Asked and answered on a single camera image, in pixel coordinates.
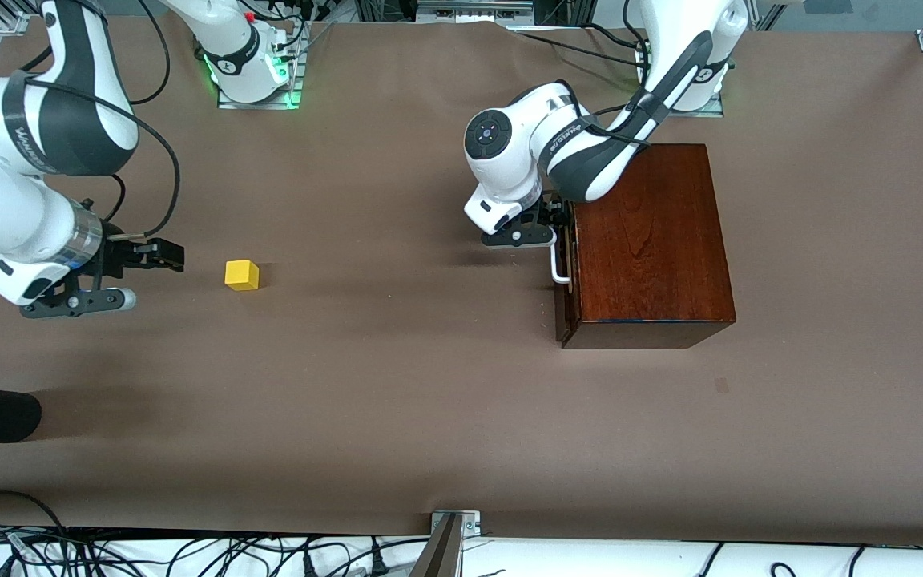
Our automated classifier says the yellow cube block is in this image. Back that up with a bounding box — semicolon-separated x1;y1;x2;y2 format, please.
224;260;260;292

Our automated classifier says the wooden drawer with white handle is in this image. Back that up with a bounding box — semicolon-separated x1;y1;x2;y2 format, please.
549;200;583;348

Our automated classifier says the dark brown wooden cabinet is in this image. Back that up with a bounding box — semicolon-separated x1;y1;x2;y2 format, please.
556;143;737;350

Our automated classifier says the grey metal device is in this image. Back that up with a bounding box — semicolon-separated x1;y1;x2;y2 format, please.
415;0;536;23

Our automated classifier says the brown paper table cover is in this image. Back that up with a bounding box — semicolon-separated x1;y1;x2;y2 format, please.
0;14;923;547

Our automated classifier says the black cable to left base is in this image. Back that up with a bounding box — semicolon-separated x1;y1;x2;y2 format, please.
508;22;647;71

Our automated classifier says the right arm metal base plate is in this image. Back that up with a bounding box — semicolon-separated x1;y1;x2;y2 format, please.
216;22;304;111

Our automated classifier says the black cable tangle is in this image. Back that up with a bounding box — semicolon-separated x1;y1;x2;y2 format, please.
0;490;430;577

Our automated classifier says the white board under cables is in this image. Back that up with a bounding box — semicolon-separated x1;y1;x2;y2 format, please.
0;529;923;577

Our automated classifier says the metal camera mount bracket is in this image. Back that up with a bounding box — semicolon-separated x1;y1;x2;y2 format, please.
409;510;482;577

